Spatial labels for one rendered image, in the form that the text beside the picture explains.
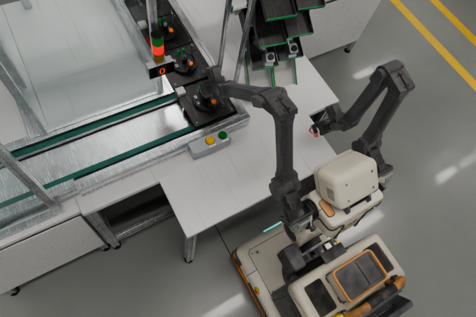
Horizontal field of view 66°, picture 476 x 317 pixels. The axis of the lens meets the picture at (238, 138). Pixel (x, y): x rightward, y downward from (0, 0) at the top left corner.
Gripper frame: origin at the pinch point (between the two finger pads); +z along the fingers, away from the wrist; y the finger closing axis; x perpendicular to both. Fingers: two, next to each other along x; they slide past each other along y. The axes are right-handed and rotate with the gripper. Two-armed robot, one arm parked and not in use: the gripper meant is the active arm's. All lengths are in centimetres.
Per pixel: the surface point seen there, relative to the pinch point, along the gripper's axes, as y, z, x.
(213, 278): 24, 32, 127
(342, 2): -137, 55, -14
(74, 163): 70, 8, 15
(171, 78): 10.3, 20.1, -6.2
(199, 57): -9.1, 24.7, -11.3
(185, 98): 9.0, 10.3, 4.8
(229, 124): -4.9, -3.9, 22.4
